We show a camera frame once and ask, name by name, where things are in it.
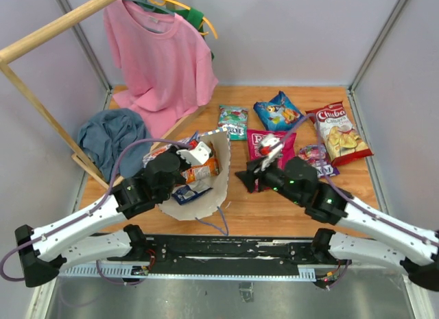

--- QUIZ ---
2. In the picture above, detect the grey-blue hanger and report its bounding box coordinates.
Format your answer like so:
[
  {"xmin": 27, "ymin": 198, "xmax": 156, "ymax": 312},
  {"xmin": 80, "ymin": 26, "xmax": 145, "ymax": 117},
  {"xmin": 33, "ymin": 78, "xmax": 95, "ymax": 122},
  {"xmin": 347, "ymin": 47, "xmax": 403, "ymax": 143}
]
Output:
[{"xmin": 123, "ymin": 0, "xmax": 174, "ymax": 16}]

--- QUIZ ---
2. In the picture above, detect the green white snack pack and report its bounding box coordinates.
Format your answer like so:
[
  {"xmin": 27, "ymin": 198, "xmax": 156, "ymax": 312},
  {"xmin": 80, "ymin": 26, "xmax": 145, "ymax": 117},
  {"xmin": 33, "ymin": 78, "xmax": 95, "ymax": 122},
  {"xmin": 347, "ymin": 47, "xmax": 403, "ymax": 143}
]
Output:
[{"xmin": 218, "ymin": 105, "xmax": 248, "ymax": 141}]

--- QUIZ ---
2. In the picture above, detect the pink purple snack pouch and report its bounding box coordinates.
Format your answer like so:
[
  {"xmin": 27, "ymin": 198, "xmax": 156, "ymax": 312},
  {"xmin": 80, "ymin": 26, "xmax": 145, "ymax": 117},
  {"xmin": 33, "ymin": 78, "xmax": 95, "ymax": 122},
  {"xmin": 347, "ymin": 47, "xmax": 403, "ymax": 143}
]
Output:
[{"xmin": 298, "ymin": 144, "xmax": 340, "ymax": 178}]

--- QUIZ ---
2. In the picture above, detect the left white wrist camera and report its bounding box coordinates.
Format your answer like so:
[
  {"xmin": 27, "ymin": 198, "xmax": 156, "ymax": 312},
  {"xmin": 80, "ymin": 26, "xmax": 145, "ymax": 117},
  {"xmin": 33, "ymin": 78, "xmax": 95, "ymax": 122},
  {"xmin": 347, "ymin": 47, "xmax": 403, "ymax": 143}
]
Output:
[{"xmin": 176, "ymin": 141, "xmax": 212, "ymax": 166}]

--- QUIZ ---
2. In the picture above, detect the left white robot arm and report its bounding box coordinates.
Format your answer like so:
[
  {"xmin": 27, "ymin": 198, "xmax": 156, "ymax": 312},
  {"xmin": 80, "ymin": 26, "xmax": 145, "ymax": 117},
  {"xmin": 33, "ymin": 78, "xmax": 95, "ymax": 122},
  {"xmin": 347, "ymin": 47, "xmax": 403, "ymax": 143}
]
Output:
[{"xmin": 14, "ymin": 146, "xmax": 191, "ymax": 287}]

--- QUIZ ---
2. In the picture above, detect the pink t-shirt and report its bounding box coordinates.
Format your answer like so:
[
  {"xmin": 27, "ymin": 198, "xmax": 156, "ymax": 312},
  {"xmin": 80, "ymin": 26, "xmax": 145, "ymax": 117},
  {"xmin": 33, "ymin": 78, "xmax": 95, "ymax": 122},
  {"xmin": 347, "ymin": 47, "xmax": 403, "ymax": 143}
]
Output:
[{"xmin": 104, "ymin": 0, "xmax": 217, "ymax": 138}]

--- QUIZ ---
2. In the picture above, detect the orange snack pack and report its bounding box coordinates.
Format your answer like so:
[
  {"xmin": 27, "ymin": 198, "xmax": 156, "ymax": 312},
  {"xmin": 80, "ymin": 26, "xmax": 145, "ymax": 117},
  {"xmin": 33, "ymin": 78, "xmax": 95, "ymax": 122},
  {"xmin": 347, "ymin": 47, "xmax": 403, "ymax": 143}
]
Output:
[{"xmin": 182, "ymin": 157, "xmax": 220, "ymax": 184}]

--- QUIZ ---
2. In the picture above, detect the blue crumpled cloth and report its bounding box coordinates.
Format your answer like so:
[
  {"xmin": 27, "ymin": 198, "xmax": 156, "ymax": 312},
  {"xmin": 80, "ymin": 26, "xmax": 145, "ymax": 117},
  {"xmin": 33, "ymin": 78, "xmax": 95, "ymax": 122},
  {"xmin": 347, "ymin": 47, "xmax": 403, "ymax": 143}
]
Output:
[{"xmin": 76, "ymin": 108, "xmax": 151, "ymax": 182}]

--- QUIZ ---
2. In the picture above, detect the yellow hanger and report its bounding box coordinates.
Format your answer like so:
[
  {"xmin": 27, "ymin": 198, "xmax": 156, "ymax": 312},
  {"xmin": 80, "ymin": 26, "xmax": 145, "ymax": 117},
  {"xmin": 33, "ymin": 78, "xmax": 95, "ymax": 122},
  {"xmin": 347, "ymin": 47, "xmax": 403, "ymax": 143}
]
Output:
[{"xmin": 148, "ymin": 0, "xmax": 218, "ymax": 40}]

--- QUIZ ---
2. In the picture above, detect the blue snack bag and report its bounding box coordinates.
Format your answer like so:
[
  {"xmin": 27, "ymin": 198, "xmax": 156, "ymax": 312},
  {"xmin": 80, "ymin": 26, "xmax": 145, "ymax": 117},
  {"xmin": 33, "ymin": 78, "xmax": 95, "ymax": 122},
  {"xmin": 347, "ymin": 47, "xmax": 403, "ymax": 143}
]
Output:
[{"xmin": 253, "ymin": 91, "xmax": 303, "ymax": 132}]

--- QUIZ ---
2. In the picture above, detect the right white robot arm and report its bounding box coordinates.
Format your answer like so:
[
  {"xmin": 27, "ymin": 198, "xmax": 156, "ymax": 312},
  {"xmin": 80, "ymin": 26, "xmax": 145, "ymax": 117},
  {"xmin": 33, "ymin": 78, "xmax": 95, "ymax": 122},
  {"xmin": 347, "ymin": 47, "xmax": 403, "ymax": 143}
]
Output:
[{"xmin": 235, "ymin": 157, "xmax": 438, "ymax": 292}]

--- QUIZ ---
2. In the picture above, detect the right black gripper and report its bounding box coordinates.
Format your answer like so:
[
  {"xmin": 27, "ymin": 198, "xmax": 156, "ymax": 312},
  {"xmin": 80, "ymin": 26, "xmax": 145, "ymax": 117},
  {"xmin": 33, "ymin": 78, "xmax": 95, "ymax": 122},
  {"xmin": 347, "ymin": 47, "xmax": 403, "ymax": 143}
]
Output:
[{"xmin": 235, "ymin": 152, "xmax": 304, "ymax": 206}]

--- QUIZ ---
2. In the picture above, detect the blue white snack pack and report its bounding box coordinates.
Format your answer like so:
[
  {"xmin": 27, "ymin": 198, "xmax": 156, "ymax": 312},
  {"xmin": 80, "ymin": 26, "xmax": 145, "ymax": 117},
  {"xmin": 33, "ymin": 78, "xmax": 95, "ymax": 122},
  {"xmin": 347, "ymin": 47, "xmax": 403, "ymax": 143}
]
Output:
[{"xmin": 171, "ymin": 180, "xmax": 212, "ymax": 205}]

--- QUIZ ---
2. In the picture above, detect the blue checkered paper bag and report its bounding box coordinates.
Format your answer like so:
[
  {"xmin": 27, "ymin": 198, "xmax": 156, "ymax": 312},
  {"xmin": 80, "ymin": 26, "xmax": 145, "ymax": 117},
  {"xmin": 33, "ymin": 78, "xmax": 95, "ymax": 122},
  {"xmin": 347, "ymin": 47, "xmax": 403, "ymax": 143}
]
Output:
[{"xmin": 158, "ymin": 127, "xmax": 231, "ymax": 221}]

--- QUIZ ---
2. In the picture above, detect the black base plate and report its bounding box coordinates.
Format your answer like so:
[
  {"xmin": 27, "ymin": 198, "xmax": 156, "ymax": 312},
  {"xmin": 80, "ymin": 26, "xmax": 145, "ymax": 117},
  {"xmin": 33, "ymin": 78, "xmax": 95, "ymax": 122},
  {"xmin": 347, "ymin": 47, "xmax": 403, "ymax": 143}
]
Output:
[{"xmin": 137, "ymin": 233, "xmax": 347, "ymax": 275}]

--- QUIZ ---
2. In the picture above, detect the red Chuba chips bag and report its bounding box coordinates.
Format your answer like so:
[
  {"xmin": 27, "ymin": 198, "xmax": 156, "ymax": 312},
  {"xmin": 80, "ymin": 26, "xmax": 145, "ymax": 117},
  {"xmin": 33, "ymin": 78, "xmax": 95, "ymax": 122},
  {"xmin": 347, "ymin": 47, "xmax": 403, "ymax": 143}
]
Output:
[{"xmin": 306, "ymin": 102, "xmax": 372, "ymax": 166}]

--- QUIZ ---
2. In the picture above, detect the green garment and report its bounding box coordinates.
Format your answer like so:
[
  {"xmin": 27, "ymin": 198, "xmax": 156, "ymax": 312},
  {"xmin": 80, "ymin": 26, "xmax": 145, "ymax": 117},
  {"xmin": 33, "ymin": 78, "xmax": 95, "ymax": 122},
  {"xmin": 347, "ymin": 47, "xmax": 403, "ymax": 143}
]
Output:
[{"xmin": 125, "ymin": 0, "xmax": 217, "ymax": 39}]

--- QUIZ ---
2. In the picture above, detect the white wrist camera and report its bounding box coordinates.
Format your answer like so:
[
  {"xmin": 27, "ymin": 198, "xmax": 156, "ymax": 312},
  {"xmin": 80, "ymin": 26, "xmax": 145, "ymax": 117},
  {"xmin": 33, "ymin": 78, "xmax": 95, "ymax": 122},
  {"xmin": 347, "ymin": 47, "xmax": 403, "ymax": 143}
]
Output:
[
  {"xmin": 176, "ymin": 141, "xmax": 212, "ymax": 166},
  {"xmin": 258, "ymin": 134, "xmax": 284, "ymax": 171}
]

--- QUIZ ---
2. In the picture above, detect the grey slotted cable duct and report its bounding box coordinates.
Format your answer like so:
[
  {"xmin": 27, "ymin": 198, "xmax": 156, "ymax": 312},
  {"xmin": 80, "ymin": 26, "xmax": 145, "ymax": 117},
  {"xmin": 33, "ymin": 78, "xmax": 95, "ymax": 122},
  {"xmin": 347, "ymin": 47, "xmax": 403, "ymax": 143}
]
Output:
[{"xmin": 59, "ymin": 259, "xmax": 316, "ymax": 282}]

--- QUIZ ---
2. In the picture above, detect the pink snack bag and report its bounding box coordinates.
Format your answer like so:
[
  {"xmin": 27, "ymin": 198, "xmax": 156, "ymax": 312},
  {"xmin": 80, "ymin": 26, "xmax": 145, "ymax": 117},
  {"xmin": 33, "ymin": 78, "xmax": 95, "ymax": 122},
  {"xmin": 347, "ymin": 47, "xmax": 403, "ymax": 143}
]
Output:
[{"xmin": 246, "ymin": 129, "xmax": 296, "ymax": 169}]

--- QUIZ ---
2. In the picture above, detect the wooden clothes rack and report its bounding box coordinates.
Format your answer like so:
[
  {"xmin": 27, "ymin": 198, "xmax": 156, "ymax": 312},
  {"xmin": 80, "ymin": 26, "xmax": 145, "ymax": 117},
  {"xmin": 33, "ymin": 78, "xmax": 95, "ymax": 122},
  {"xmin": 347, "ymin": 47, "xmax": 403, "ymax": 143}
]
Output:
[{"xmin": 0, "ymin": 0, "xmax": 206, "ymax": 189}]

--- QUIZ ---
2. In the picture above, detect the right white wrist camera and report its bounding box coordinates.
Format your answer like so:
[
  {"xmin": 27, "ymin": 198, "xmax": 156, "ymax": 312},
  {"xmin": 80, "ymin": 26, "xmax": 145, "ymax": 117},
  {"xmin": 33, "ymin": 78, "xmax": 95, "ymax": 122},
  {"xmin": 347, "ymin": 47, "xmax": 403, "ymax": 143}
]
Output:
[{"xmin": 258, "ymin": 134, "xmax": 284, "ymax": 171}]

